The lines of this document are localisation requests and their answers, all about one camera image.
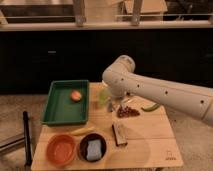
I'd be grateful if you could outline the bunch of dark grapes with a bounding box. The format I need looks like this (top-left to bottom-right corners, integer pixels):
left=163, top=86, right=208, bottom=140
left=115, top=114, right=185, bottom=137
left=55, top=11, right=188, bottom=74
left=117, top=106, right=140, bottom=118

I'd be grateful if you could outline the dark brown bowl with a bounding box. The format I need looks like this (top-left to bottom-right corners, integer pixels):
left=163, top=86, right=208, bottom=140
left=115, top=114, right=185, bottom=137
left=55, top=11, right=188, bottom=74
left=79, top=133, right=107, bottom=162

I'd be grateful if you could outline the yellow banana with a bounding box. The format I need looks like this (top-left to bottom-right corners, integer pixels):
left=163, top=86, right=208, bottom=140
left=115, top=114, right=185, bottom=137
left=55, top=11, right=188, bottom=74
left=70, top=127, right=95, bottom=136

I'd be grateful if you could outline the green plastic tray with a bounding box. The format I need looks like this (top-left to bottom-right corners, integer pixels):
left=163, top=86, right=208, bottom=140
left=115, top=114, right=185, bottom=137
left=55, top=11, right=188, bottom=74
left=42, top=80, right=89, bottom=126

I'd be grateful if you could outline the green pepper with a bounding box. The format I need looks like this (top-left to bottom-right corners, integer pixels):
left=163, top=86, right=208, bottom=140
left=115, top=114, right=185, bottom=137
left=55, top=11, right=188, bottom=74
left=141, top=103, right=161, bottom=112

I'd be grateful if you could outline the light green cup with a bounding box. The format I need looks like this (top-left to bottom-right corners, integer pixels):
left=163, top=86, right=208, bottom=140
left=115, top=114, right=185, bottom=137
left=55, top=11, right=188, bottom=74
left=98, top=88, right=110, bottom=105

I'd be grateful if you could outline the orange bowl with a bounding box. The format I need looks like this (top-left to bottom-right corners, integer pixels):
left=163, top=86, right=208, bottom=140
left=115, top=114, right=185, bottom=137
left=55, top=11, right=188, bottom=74
left=45, top=134, right=76, bottom=167

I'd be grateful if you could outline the black pole stand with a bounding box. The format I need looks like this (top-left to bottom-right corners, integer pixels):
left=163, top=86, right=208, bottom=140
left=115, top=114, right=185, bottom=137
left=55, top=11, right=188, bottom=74
left=23, top=111, right=32, bottom=166

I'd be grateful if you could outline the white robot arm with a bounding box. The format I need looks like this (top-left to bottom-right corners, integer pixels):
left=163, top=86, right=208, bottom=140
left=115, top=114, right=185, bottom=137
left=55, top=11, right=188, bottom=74
left=102, top=55, right=213, bottom=127

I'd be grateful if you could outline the orange peach fruit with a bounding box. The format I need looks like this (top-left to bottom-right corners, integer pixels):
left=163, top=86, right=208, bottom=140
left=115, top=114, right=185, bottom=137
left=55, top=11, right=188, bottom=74
left=70, top=90, right=82, bottom=102

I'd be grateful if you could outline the black and wood brush block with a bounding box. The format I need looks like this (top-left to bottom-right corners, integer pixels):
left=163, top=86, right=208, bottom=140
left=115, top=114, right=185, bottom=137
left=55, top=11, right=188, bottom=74
left=112, top=123, right=127, bottom=146

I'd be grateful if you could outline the grey sponge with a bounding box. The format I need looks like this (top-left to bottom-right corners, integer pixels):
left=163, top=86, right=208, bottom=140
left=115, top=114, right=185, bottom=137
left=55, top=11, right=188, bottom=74
left=86, top=139, right=102, bottom=161

